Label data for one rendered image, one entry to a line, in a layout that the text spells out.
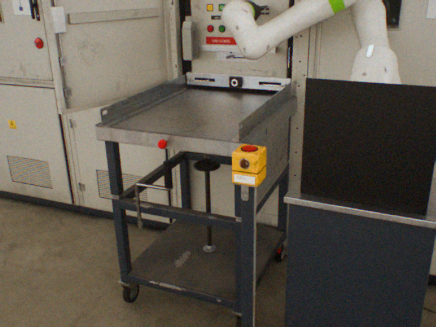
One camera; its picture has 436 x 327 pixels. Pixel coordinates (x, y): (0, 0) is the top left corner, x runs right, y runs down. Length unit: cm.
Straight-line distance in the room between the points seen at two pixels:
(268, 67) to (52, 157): 147
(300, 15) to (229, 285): 110
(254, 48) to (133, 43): 69
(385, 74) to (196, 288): 111
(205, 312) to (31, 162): 158
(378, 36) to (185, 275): 123
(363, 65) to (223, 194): 123
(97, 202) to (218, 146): 146
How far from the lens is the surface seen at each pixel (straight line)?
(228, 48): 223
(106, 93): 219
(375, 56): 150
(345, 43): 207
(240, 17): 178
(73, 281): 243
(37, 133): 302
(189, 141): 163
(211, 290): 196
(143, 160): 260
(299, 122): 219
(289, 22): 177
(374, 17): 186
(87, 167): 285
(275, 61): 221
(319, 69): 210
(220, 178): 243
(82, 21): 208
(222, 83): 230
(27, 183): 324
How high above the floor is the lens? 135
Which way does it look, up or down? 22 degrees down
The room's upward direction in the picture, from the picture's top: 1 degrees counter-clockwise
